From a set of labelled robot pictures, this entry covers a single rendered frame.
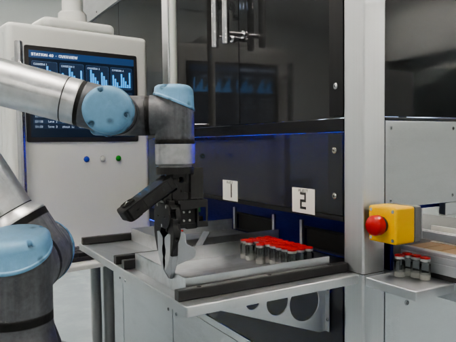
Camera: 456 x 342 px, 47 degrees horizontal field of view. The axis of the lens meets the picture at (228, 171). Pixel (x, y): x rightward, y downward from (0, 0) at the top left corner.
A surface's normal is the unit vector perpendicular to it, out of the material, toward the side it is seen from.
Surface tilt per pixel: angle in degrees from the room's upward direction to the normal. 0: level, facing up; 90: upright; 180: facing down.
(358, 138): 90
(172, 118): 91
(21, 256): 88
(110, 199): 90
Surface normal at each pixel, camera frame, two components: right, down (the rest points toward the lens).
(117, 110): 0.07, 0.05
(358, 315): -0.86, 0.04
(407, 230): 0.51, 0.04
